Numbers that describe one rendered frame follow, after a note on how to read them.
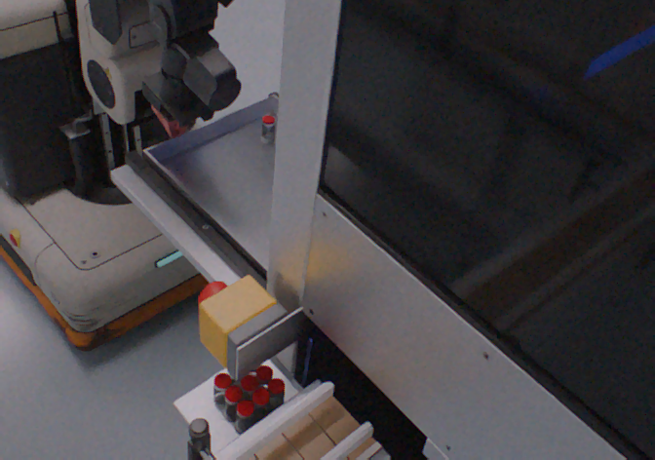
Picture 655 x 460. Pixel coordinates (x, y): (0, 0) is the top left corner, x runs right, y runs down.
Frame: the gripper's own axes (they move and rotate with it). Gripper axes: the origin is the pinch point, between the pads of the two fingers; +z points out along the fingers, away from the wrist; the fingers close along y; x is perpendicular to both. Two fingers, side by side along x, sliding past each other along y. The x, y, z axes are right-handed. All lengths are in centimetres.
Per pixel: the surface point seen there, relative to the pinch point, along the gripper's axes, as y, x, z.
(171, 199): 10.7, -8.2, -0.3
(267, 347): 42.9, -17.9, -15.4
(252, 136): 4.9, 12.1, 2.4
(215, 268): 24.4, -10.0, -0.7
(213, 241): 21.2, -8.2, -2.2
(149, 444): 14, -10, 90
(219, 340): 39.5, -22.1, -16.1
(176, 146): 1.2, -0.5, 1.5
